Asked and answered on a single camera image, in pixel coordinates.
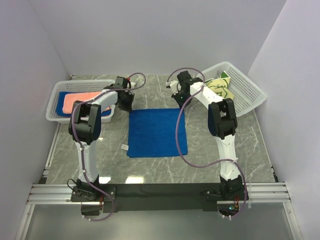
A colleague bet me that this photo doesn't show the green white towel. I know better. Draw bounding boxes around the green white towel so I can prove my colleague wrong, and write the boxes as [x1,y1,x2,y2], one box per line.
[206,71,235,100]

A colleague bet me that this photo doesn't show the black base bar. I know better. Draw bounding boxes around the black base bar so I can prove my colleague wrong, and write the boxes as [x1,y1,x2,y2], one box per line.
[70,182,248,213]

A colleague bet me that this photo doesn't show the white plastic basket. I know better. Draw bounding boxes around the white plastic basket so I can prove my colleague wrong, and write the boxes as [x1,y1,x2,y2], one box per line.
[45,79,115,125]
[202,61,267,117]

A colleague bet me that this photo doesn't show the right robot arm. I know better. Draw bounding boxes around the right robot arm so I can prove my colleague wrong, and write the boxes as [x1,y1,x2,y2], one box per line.
[166,68,245,200]

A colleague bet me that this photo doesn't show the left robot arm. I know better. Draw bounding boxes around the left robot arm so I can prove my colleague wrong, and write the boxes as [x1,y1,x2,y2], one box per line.
[68,76,135,201]

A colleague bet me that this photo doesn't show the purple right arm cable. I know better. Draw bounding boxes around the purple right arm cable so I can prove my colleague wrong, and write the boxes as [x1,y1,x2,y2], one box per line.
[166,66,250,219]

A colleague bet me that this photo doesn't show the blue towel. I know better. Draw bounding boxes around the blue towel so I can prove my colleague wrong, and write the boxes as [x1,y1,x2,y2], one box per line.
[55,90,113,118]
[127,108,180,158]

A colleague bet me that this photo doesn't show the pink panda towel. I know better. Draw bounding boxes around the pink panda towel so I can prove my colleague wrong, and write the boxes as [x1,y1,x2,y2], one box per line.
[61,90,111,115]

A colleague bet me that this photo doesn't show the white plastic basket left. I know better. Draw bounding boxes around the white plastic basket left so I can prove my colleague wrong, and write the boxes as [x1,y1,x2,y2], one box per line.
[45,79,115,125]

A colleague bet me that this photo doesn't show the white plastic basket right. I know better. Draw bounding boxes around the white plastic basket right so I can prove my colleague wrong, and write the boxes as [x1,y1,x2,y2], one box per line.
[202,61,267,117]

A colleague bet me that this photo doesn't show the folded blue towel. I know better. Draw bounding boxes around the folded blue towel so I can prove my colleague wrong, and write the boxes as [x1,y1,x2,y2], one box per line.
[55,90,113,118]

